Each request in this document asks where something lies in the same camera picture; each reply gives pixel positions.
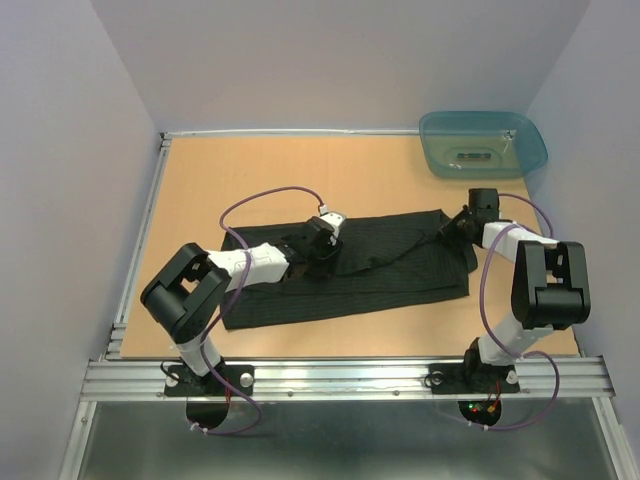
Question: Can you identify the teal translucent plastic bin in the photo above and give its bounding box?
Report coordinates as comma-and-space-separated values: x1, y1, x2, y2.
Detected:
418, 111, 548, 179

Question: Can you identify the aluminium left side rail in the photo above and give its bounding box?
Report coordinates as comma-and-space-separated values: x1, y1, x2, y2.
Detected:
100, 132, 172, 361

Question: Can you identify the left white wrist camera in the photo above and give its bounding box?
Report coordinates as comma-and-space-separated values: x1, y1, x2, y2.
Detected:
319, 204, 347, 239

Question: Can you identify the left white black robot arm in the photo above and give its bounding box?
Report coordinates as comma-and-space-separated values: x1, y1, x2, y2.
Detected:
140, 211, 346, 394

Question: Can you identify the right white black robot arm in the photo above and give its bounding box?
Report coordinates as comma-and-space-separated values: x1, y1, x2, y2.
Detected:
425, 188, 591, 394

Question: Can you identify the aluminium front mounting rail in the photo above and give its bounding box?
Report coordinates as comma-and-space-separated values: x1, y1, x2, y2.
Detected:
80, 357, 615, 402

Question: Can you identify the black striped long sleeve shirt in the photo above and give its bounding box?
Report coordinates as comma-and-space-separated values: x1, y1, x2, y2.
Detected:
223, 210, 478, 330

